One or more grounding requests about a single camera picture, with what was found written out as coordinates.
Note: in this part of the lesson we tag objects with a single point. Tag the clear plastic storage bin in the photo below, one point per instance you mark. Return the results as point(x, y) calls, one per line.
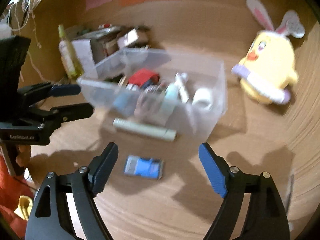
point(167, 104)

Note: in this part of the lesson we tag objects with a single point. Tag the green spray bottle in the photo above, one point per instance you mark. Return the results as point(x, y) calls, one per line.
point(69, 58)

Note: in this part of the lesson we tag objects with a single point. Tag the red foil packet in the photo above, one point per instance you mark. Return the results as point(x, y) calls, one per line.
point(144, 78)

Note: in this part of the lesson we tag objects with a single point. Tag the red white marker pen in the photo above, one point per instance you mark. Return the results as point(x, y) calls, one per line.
point(103, 26)

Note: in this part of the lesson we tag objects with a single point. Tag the yellow chick bunny plush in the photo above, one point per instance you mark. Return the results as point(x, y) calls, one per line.
point(269, 65)

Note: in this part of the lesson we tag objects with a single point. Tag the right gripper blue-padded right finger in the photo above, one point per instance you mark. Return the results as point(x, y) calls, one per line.
point(266, 217)

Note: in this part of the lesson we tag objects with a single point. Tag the small pink-white cardboard box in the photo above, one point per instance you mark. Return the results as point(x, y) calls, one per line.
point(133, 38)

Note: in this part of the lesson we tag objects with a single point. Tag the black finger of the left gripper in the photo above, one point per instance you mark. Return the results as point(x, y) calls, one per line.
point(53, 118)
point(65, 89)

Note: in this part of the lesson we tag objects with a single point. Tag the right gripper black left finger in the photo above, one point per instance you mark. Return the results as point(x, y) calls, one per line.
point(50, 217)

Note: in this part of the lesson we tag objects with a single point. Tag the light blue tape roll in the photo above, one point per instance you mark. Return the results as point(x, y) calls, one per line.
point(125, 104)

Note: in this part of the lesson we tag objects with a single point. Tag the pale green tube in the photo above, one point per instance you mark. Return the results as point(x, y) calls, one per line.
point(145, 130)

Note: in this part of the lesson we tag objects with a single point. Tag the person's left hand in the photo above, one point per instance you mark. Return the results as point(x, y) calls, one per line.
point(24, 155)

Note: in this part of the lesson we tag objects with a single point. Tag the blue Max staples box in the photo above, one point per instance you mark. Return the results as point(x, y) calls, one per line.
point(149, 168)

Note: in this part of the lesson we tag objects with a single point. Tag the white roll in bin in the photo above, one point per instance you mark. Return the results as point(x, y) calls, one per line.
point(203, 98)

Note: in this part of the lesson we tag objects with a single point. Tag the white open cardboard box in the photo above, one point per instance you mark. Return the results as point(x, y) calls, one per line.
point(89, 52)

